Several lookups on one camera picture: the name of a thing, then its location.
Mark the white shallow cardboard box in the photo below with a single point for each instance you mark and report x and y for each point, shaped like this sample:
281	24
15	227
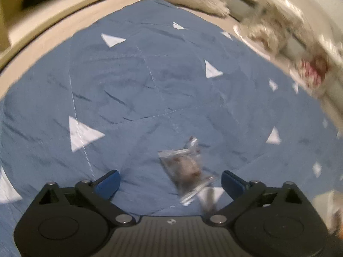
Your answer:
329	206

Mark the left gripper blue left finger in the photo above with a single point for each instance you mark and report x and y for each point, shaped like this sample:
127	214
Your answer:
107	185

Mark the clear case white doll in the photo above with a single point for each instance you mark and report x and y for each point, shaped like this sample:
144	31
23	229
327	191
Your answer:
271	25

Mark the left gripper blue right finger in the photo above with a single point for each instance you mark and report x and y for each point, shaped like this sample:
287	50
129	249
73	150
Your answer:
233	185

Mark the wooden bedside shelf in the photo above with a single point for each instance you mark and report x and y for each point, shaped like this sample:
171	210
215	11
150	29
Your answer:
20	26

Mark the clear case pink doll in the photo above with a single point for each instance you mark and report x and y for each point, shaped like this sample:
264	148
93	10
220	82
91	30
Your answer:
317	68

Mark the blue quilted triangle blanket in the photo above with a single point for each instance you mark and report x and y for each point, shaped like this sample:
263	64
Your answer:
145	79

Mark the clear green candy packet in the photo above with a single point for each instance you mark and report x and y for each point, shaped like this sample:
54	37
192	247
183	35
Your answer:
184	168

